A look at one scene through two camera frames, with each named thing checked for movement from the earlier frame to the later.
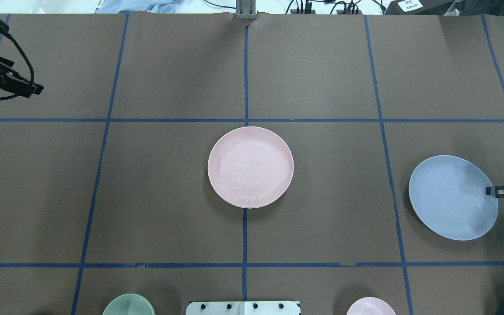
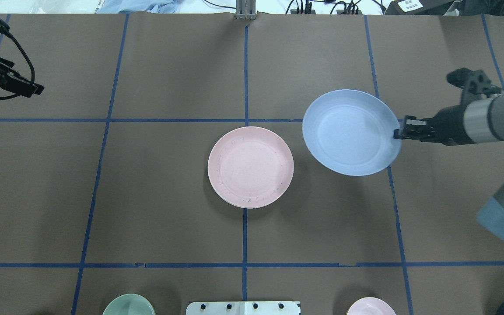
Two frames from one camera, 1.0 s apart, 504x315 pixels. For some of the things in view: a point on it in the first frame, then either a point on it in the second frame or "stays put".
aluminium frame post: [245, 9] stays put
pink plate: [250, 167] stays put
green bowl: [131, 304] stays put
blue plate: [448, 194] → [352, 131]
